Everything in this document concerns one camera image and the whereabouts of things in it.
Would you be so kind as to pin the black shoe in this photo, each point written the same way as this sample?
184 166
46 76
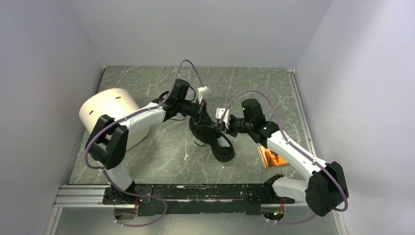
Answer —
221 146

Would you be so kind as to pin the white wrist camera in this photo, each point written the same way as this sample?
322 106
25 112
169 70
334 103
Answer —
222 116
200 92

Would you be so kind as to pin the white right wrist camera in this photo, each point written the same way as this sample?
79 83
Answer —
222 116

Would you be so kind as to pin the orange book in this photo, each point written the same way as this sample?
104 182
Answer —
270 158

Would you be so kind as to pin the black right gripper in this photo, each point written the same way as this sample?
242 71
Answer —
229 129

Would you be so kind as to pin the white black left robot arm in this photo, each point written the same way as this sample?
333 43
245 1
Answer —
115 130

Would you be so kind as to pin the aluminium frame rail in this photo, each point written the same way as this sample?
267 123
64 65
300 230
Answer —
90 196

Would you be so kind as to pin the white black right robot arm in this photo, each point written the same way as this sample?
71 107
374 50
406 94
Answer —
323 187

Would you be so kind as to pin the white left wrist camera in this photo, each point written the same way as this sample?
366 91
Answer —
200 92

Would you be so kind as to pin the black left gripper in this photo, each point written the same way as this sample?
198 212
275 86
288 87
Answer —
201 117

